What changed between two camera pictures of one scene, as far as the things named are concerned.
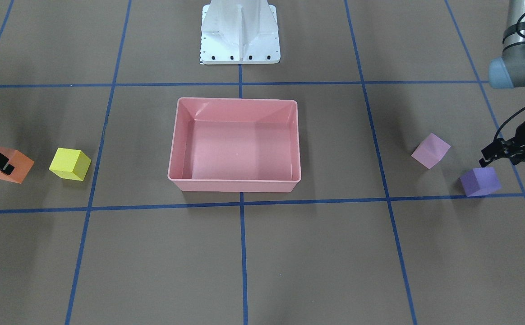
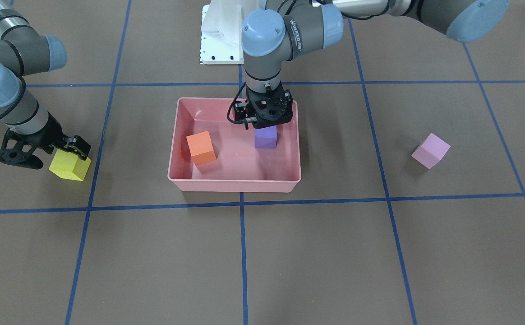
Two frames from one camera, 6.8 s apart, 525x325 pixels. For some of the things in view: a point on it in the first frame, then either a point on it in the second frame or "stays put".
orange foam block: x=22 y=163 to x=201 y=148
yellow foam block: x=73 y=164 stays put
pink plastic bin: x=235 y=145 stays put
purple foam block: x=480 y=182 to x=265 y=137
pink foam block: x=430 y=150 stays put
